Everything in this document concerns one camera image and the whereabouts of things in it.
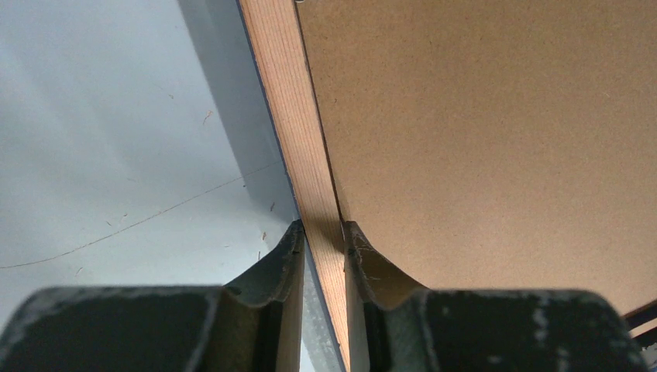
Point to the brown backing board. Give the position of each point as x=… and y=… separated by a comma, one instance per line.
x=495, y=144

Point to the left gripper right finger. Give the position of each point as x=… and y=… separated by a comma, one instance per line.
x=398, y=324

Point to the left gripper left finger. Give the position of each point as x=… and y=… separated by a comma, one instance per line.
x=253, y=323

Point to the wooden picture frame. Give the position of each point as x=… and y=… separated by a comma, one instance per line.
x=274, y=29

